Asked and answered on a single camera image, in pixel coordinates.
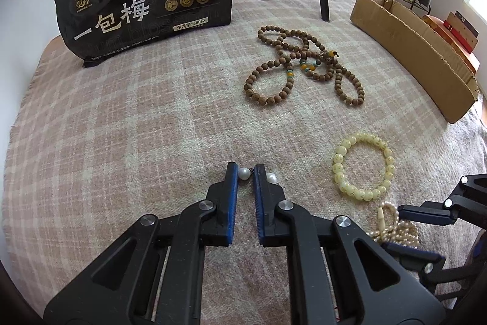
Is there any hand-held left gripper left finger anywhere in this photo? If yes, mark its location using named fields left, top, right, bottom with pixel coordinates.
left=44, top=162, right=240, bottom=325

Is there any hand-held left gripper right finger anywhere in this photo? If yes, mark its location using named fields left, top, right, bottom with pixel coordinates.
left=253, top=163, right=446, bottom=325

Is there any white pearl necklace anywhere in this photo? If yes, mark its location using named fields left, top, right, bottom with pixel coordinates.
left=238, top=166, right=280, bottom=185

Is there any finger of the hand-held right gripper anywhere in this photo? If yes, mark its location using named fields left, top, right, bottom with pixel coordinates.
left=398, top=173, right=487, bottom=227
left=380, top=241, right=472, bottom=310

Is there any orange cloth covered table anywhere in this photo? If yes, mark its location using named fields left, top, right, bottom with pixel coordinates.
left=422, top=13, right=482, bottom=74

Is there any tan box with red stripes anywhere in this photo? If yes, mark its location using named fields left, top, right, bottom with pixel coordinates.
left=443, top=11, right=479, bottom=53

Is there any shallow cardboard box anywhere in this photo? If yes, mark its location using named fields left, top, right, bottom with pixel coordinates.
left=350, top=0, right=480, bottom=125

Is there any brown wooden bead necklace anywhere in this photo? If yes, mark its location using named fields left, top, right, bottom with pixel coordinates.
left=244, top=25, right=366, bottom=107

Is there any pale yellow bead bracelet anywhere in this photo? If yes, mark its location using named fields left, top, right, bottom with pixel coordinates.
left=332, top=132, right=396, bottom=202

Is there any cream pearl necklace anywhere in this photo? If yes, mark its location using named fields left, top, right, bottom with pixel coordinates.
left=369, top=201, right=421, bottom=246

